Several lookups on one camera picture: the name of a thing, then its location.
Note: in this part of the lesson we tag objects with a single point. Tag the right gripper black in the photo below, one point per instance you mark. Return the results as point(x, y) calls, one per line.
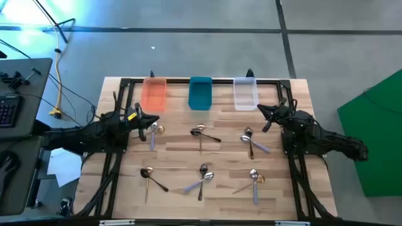
point(282, 113)

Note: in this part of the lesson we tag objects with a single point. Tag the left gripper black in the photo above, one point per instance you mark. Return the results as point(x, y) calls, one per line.
point(135, 121)

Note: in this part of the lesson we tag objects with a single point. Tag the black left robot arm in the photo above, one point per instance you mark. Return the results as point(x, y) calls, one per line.
point(94, 132)

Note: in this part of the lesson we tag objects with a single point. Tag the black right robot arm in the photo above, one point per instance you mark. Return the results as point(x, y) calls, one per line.
point(329, 138)

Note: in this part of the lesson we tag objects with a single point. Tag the orange translucent plastic bin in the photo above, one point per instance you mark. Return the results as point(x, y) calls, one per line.
point(154, 94)

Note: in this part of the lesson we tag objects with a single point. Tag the clear plastic bin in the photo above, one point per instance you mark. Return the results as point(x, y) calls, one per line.
point(246, 94)

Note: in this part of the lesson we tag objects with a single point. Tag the black table clamp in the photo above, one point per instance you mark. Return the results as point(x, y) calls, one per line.
point(152, 74)
point(250, 73)

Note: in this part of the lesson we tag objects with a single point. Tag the teal plastic bin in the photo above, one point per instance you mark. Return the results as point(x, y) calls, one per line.
point(200, 94)

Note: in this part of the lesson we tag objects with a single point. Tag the white paper sheet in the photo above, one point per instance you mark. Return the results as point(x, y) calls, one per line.
point(63, 166)

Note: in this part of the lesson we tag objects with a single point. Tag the black desk crossbar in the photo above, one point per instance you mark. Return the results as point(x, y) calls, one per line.
point(39, 128)

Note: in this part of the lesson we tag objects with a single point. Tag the green board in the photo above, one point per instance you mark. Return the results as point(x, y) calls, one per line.
point(377, 141)

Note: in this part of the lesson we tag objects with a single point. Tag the dark grey desk top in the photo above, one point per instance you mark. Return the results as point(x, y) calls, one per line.
point(29, 188)
point(34, 103)

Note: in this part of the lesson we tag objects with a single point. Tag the black stand legs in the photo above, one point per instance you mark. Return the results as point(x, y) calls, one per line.
point(56, 24)

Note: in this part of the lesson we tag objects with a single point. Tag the black desk clamp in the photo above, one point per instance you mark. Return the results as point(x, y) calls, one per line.
point(15, 82)

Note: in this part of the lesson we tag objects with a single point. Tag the black computer keyboard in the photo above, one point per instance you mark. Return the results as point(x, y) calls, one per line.
point(9, 111)

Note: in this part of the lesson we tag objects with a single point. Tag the black aluminium table frame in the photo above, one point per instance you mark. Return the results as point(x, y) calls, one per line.
point(179, 81)

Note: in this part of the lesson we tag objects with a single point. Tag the silver metal bracket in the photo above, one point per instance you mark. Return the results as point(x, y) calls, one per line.
point(292, 223)
point(116, 222)

